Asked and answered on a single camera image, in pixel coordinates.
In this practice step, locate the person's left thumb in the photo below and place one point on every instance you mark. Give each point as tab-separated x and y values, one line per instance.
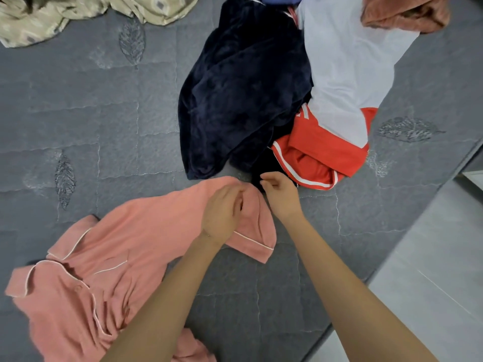
238	206

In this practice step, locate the rust orange cloth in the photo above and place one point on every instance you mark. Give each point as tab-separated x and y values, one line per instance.
407	11

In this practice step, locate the person's right hand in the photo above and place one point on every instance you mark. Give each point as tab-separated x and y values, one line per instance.
283	199

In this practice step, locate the person's right forearm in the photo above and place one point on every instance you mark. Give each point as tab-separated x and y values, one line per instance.
347	294

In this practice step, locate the grey quilted mattress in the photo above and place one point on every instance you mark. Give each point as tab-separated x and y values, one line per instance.
113	109

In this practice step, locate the person's left forearm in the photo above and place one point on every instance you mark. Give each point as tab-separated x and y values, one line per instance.
169	297

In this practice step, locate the pink shirt with white piping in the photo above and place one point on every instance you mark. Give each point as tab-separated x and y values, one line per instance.
151	237

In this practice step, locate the black garment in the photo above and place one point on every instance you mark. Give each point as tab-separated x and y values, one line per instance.
264	165

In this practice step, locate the person's left hand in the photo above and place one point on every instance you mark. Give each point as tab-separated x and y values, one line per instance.
219	216

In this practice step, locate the beige patterned cloth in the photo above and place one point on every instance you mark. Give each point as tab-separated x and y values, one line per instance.
45	15

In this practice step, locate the white and red shirt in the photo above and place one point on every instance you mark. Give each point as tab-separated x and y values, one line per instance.
347	71

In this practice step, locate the navy blue fleece garment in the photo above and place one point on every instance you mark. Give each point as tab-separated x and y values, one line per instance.
241	90

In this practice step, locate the person's right fingers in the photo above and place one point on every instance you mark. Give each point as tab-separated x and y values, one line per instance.
268	180

